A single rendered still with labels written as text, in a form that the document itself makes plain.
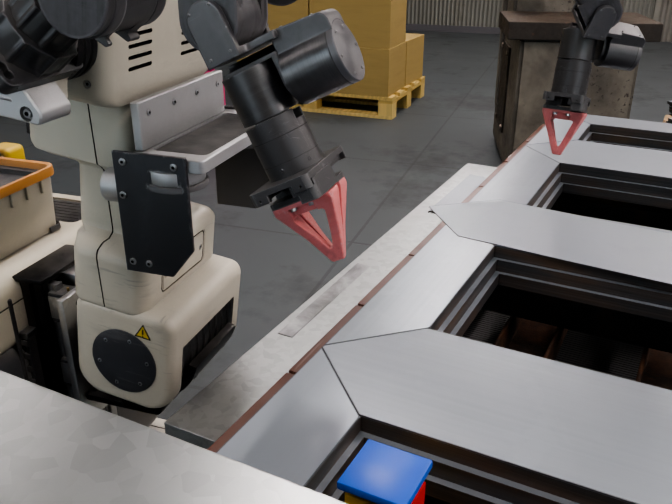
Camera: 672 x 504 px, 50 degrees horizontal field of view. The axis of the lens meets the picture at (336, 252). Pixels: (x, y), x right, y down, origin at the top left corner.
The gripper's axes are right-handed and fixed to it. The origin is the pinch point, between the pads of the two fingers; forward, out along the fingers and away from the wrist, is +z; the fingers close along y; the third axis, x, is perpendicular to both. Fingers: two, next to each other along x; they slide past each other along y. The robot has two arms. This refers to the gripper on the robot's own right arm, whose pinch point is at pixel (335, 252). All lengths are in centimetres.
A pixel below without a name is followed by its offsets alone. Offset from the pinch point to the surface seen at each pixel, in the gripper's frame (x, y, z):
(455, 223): 0.9, 41.8, 13.3
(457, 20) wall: 170, 906, 7
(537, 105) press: 26, 321, 48
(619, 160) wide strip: -21, 85, 24
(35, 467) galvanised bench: -0.8, -40.2, -5.5
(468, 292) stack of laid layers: -3.0, 23.4, 17.5
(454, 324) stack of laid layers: -1.9, 16.8, 18.4
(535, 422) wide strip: -13.5, -4.0, 20.7
